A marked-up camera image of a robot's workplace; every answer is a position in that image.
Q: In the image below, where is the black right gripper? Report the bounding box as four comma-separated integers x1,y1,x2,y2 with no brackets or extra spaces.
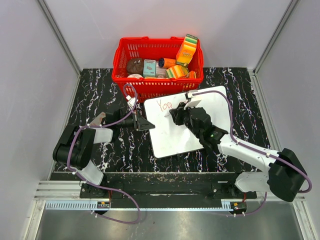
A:
169,101,202,139

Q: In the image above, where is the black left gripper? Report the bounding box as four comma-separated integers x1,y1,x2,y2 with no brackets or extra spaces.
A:
116,109,155,132

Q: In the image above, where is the red whiteboard marker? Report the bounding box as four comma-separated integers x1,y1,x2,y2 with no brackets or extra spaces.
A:
164,111,172,117

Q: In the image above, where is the white whiteboard with dark frame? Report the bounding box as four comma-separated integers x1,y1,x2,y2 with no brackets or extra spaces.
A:
144,92,231,159

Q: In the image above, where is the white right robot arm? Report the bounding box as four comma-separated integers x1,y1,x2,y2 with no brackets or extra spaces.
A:
169,102,307,202

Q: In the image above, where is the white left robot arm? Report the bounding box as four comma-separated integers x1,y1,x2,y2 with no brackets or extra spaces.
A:
52,109,155,198

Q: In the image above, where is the red plastic shopping basket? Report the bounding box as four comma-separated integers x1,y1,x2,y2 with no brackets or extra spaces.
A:
111,36,205,102

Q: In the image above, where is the small beige eraser box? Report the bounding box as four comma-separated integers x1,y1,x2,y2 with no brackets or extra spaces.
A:
89,112,106,126

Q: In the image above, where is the orange tube bottle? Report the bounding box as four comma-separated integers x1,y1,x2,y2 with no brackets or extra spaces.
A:
158,58,177,69

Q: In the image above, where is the light blue sponge box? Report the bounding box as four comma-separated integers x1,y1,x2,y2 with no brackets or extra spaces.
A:
142,59,157,78

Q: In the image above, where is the brown round scrubber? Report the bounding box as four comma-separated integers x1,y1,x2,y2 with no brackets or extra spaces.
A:
126,58,144,75

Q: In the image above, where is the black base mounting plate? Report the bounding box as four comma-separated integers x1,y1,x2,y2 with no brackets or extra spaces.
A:
79,171,258,209

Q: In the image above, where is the tall orange sponge pack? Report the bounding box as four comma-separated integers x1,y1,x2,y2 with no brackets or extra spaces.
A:
176,34,198,66

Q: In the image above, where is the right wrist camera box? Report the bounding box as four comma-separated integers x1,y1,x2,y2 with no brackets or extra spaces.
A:
183,90,202,110

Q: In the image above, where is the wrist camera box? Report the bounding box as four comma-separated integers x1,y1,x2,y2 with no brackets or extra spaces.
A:
183,90,202,110
125,95,138,110

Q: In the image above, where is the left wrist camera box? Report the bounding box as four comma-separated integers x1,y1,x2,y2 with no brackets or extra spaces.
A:
125,95,138,110

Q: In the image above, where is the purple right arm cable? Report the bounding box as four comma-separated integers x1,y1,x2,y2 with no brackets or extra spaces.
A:
194,89,313,217

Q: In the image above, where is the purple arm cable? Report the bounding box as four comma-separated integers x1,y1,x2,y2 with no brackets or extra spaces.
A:
194,89,313,217
66,83,142,225

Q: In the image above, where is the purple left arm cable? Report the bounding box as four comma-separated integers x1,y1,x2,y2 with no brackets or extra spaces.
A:
66,83,142,225

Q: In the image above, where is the white cable duct rail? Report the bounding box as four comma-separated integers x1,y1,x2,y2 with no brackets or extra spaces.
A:
45,200,110,211

